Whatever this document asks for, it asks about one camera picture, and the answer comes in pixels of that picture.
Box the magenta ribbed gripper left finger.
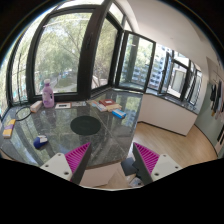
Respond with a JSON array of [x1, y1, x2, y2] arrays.
[[41, 142, 92, 185]]

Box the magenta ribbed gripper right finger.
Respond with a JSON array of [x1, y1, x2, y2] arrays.
[[133, 142, 182, 185]]

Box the blue and white computer mouse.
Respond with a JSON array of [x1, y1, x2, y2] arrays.
[[33, 135, 48, 149]]

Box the round black mouse pad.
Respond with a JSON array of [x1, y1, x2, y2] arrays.
[[70, 116, 101, 136]]

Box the white flat card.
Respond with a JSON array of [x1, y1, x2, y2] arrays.
[[55, 102, 72, 109]]

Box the blue and white box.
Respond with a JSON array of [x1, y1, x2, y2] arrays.
[[112, 109, 126, 119]]

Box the beige rectangular box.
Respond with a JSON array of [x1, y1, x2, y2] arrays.
[[30, 101, 43, 113]]

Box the tan flat box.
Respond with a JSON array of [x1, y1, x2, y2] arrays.
[[106, 104, 122, 112]]

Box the red book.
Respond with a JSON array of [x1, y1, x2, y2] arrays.
[[99, 99, 116, 106]]

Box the yellow and purple box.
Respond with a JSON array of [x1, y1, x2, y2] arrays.
[[3, 119, 16, 138]]

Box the purple plastic bottle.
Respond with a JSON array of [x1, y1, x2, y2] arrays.
[[42, 79, 54, 108]]

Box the hanging clothes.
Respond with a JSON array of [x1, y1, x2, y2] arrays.
[[210, 80, 224, 119]]

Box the black cable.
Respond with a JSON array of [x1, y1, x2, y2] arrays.
[[14, 105, 33, 122]]

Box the dark window frame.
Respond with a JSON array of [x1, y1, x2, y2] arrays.
[[6, 0, 204, 107]]

